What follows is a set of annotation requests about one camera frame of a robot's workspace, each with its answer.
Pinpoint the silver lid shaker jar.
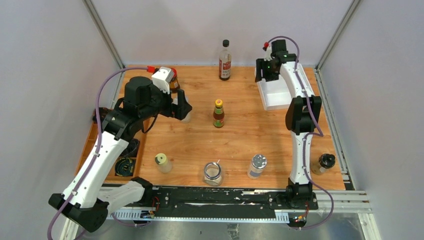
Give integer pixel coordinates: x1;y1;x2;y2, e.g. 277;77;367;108
172;97;192;124

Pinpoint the yellow cap sauce bottle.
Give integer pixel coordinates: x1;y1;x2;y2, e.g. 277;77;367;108
213;99;225;128

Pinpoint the red lid brown jar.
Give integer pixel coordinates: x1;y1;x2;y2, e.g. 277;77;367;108
169;68;181;93

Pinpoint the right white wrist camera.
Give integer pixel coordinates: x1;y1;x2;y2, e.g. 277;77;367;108
263;41;272;61

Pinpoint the yellow lid spice bottle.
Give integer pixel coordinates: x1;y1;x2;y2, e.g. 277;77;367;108
154;153;173;174

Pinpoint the dark coil in organizer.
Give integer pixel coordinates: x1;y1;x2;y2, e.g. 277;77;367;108
114;157;136;177

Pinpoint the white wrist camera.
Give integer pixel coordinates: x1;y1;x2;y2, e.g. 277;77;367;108
263;41;272;61
151;66;175;94

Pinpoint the round glass jar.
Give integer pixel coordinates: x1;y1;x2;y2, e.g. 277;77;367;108
202;162;223;187

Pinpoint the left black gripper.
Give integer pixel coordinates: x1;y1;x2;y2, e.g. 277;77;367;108
140;80;192;120

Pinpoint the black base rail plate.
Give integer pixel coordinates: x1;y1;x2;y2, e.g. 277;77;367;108
130;186;319;220

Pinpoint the black cap grinder bottle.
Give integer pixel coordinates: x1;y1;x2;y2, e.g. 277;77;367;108
310;153;336;175

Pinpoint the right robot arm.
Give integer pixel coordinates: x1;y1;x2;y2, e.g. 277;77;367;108
254;36;322;209

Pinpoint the black cap soy sauce bottle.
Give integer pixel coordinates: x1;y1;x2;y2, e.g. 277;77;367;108
218;39;232;81

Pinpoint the silver lid peppercorn bottle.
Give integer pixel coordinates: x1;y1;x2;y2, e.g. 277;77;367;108
247;154;267;179

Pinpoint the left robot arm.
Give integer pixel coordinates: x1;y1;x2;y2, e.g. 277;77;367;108
48;76;192;233

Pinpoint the wooden compartment organizer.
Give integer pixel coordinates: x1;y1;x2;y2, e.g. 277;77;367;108
77;122;147;183

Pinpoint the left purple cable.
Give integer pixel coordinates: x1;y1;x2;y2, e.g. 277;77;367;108
46;65;157;240

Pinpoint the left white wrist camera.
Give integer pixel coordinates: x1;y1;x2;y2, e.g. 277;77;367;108
151;66;175;94

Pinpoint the white divided tray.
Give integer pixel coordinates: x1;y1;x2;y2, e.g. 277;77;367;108
254;62;316;112

